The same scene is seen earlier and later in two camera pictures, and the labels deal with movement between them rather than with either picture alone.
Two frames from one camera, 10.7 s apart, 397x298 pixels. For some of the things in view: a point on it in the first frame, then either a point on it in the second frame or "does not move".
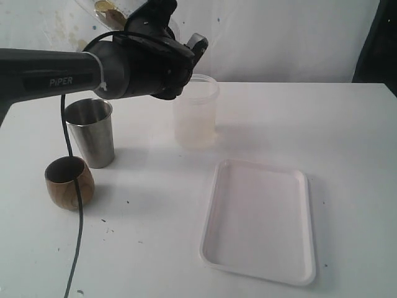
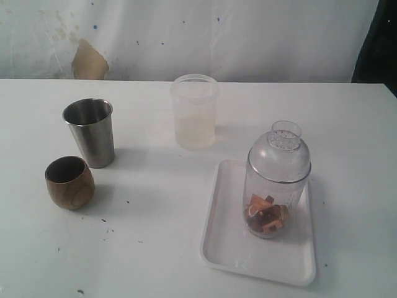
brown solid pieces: (114, 18) to (262, 214)
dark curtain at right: (378, 63) does not move
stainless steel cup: (90, 120) does not move
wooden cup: (61, 185) does not move
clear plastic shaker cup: (113, 13) to (271, 208)
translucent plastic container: (195, 112) does not move
